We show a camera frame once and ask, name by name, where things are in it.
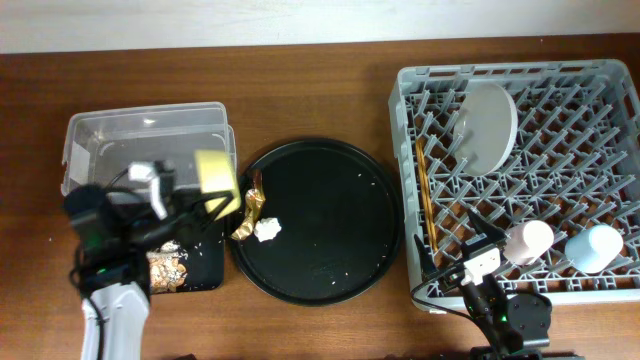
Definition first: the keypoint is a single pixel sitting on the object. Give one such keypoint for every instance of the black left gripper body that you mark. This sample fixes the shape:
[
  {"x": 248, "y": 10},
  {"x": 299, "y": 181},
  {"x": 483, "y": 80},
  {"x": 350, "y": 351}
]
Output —
[{"x": 185, "y": 211}]

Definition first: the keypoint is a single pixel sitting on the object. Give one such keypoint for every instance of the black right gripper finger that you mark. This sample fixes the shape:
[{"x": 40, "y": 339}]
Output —
[
  {"x": 492, "y": 234},
  {"x": 428, "y": 269}
]

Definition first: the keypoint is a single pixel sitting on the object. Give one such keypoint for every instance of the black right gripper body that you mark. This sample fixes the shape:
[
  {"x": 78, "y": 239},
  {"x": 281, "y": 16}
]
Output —
[{"x": 459, "y": 263}]

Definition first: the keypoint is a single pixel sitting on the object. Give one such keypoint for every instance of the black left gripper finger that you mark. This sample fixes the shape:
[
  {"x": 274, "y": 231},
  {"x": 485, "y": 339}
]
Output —
[
  {"x": 220, "y": 215},
  {"x": 226, "y": 196}
]

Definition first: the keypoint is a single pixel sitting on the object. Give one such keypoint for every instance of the pink plastic cup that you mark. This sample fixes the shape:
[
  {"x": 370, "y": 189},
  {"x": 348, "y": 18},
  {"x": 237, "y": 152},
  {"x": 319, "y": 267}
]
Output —
[{"x": 527, "y": 242}]

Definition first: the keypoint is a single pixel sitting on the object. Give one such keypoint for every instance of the yellow bowl with food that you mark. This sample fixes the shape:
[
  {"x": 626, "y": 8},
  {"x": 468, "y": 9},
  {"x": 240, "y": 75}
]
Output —
[{"x": 216, "y": 172}]

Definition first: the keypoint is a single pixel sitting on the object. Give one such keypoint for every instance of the gold foil wrapper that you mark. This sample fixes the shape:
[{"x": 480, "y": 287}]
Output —
[{"x": 254, "y": 200}]

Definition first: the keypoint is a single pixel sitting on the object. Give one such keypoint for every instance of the white tissue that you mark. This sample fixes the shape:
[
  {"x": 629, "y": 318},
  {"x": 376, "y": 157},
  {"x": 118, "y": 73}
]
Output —
[{"x": 267, "y": 229}]

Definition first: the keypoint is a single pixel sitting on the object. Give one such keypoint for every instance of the wooden chopstick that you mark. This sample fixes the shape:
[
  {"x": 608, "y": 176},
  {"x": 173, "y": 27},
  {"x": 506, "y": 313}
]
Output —
[
  {"x": 424, "y": 195},
  {"x": 429, "y": 195}
]

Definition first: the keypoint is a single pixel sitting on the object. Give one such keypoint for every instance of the light blue cup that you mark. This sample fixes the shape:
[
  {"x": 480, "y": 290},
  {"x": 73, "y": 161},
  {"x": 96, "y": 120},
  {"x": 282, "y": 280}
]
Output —
[{"x": 593, "y": 249}]

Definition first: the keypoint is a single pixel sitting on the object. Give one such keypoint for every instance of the grey round plate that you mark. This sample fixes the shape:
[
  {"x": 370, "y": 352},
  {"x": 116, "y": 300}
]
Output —
[{"x": 486, "y": 126}]

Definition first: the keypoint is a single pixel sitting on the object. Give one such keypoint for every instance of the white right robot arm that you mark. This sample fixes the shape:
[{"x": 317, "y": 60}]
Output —
[{"x": 516, "y": 327}]

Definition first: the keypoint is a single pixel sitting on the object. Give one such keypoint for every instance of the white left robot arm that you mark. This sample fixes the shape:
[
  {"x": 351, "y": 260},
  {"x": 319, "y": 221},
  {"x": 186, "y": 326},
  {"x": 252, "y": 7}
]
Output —
[{"x": 126, "y": 255}]

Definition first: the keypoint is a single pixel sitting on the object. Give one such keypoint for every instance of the grey dishwasher rack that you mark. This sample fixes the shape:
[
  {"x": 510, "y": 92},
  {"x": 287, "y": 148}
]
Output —
[{"x": 574, "y": 165}]

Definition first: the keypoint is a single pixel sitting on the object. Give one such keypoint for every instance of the black rectangular tray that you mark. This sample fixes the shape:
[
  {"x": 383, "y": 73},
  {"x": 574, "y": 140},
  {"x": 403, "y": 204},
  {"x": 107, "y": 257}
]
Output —
[{"x": 205, "y": 262}]

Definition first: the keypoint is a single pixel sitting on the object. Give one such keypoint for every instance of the pile of food scraps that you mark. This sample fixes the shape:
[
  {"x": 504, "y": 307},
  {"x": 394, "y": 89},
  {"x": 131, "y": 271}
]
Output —
[{"x": 167, "y": 272}]

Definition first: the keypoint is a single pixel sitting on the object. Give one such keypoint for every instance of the round black tray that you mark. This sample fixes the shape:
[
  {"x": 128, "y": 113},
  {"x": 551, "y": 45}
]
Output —
[{"x": 341, "y": 220}]

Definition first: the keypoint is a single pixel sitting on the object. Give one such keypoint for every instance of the clear plastic bin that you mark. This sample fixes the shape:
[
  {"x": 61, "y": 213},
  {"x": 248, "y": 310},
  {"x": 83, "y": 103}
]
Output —
[{"x": 101, "y": 144}]

